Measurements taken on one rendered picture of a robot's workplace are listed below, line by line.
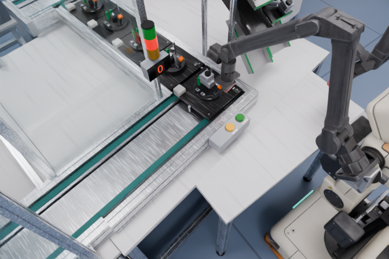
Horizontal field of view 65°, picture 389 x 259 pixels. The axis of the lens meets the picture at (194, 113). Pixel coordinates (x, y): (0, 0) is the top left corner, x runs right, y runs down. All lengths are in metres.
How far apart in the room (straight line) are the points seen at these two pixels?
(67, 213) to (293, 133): 1.05
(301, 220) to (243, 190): 0.70
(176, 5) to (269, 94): 0.94
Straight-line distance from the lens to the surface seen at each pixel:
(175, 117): 1.46
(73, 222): 1.34
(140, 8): 1.13
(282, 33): 0.99
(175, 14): 2.10
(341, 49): 0.91
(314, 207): 2.03
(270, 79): 1.70
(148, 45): 1.18
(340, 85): 0.96
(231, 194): 1.34
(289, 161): 1.44
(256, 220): 2.22
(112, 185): 1.35
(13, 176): 1.62
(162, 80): 1.54
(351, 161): 1.09
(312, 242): 1.96
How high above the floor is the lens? 2.11
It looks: 55 degrees down
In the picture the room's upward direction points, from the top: 4 degrees counter-clockwise
